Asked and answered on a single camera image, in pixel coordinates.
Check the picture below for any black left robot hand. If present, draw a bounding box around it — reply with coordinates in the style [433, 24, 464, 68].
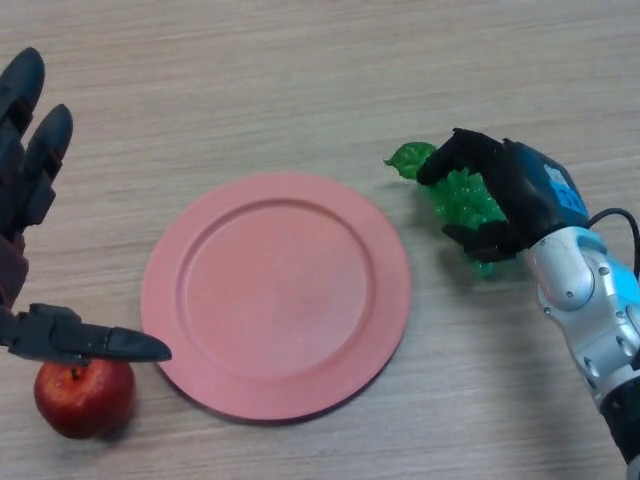
[0, 47, 173, 367]

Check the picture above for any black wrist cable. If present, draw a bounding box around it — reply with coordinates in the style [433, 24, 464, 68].
[587, 207, 640, 281]

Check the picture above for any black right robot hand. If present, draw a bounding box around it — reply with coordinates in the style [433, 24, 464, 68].
[416, 127, 590, 264]

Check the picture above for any green grape bunch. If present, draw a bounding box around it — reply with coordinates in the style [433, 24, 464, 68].
[383, 141, 509, 279]

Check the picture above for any pink round plate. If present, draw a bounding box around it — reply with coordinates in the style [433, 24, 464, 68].
[140, 172, 413, 422]

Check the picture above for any red apple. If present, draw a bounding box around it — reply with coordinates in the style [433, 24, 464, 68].
[33, 357, 137, 440]

